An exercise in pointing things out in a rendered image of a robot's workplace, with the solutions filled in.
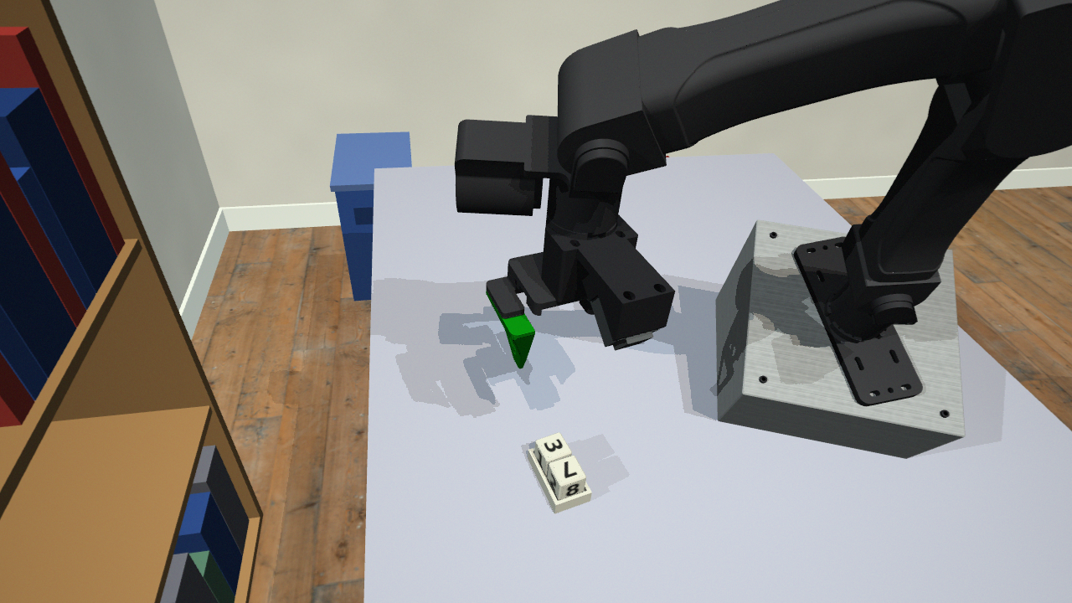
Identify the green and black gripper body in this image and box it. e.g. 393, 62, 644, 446
486, 214, 616, 319

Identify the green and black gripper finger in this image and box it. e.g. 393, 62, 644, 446
486, 290, 535, 369

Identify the cream number cube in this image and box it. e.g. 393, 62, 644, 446
534, 432, 572, 477
547, 456, 586, 500

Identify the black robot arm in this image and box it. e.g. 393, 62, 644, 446
455, 0, 1072, 406

